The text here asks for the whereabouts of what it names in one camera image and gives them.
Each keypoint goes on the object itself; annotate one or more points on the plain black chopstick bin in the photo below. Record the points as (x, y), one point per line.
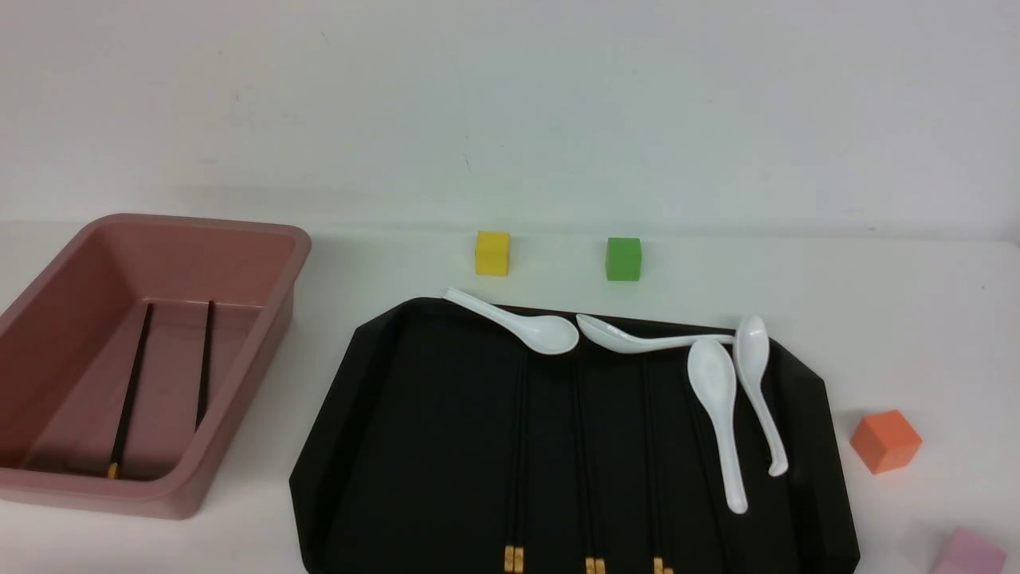
(205, 370)

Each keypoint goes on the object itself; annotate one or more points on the white spoon centre right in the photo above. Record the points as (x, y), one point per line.
(712, 376)

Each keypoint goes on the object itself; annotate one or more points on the black chopstick gold tip bin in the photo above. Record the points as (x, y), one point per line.
(130, 396)

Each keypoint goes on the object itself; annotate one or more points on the white spoon left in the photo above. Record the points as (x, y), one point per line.
(548, 335)

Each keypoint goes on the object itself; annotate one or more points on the yellow cube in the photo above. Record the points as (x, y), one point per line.
(492, 253)

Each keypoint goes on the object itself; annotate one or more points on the green cube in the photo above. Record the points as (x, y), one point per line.
(623, 259)

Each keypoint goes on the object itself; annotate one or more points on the white spoon far right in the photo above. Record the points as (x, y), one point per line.
(751, 352)

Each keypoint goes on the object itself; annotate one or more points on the black octagonal tray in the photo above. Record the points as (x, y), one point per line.
(405, 470)

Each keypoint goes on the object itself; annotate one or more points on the pink cube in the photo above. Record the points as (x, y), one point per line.
(967, 552)

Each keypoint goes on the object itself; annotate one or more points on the white spoon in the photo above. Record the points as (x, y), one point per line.
(612, 338)
(751, 352)
(548, 335)
(712, 376)

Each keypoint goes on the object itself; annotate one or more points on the pink plastic bin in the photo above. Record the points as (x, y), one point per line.
(68, 341)

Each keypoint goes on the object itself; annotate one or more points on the white spoon top middle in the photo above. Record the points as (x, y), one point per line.
(612, 338)

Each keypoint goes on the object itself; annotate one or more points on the orange cube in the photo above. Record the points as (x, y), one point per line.
(885, 441)

